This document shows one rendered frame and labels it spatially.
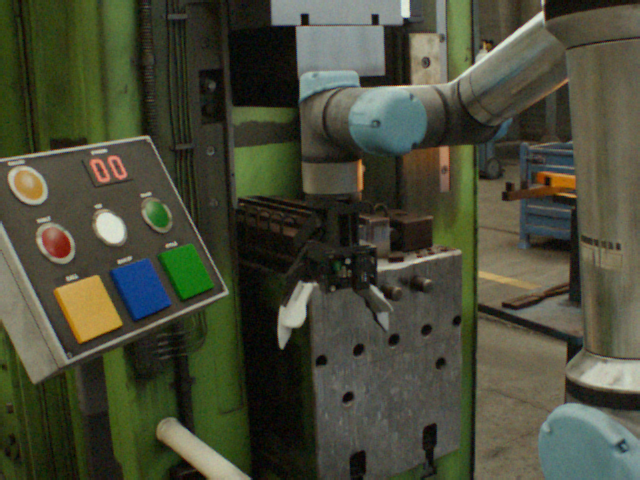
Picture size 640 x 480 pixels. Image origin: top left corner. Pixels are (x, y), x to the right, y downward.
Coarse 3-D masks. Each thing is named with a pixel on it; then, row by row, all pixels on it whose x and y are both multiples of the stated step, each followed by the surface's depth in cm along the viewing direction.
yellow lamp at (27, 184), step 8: (16, 176) 102; (24, 176) 103; (32, 176) 104; (16, 184) 102; (24, 184) 103; (32, 184) 104; (40, 184) 105; (24, 192) 102; (32, 192) 103; (40, 192) 104; (32, 200) 103
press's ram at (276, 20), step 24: (240, 0) 146; (264, 0) 140; (288, 0) 140; (312, 0) 143; (336, 0) 146; (360, 0) 149; (384, 0) 152; (240, 24) 148; (264, 24) 141; (288, 24) 141; (312, 24) 144; (336, 24) 147; (360, 24) 150; (384, 24) 153
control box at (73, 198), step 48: (96, 144) 117; (144, 144) 125; (0, 192) 100; (48, 192) 106; (96, 192) 113; (144, 192) 120; (0, 240) 98; (96, 240) 109; (144, 240) 116; (192, 240) 124; (0, 288) 100; (48, 288) 99; (48, 336) 97
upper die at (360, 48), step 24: (240, 48) 159; (264, 48) 151; (288, 48) 145; (312, 48) 145; (336, 48) 148; (360, 48) 151; (240, 72) 160; (264, 72) 153; (288, 72) 146; (360, 72) 152; (384, 72) 155
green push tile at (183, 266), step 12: (168, 252) 117; (180, 252) 119; (192, 252) 121; (168, 264) 116; (180, 264) 118; (192, 264) 120; (168, 276) 116; (180, 276) 117; (192, 276) 119; (204, 276) 121; (180, 288) 116; (192, 288) 118; (204, 288) 120; (180, 300) 116
